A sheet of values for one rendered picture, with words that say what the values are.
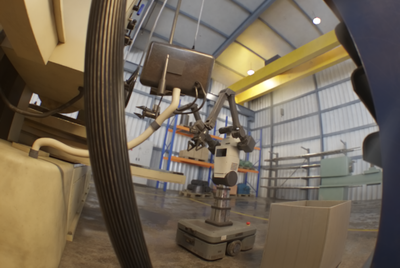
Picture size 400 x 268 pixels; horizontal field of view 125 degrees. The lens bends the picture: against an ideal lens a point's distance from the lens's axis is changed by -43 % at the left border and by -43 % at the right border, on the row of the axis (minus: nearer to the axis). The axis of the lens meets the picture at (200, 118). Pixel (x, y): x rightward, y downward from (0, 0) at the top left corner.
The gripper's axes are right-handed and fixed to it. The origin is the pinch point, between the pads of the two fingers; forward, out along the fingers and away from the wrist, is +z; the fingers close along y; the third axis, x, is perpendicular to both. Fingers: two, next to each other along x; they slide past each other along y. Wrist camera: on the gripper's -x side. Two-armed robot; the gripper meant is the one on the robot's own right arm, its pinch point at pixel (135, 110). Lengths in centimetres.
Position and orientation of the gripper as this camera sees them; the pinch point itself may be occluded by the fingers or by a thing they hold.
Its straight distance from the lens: 159.9
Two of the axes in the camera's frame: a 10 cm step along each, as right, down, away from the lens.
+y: 4.0, -8.9, -2.1
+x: 3.4, 3.6, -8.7
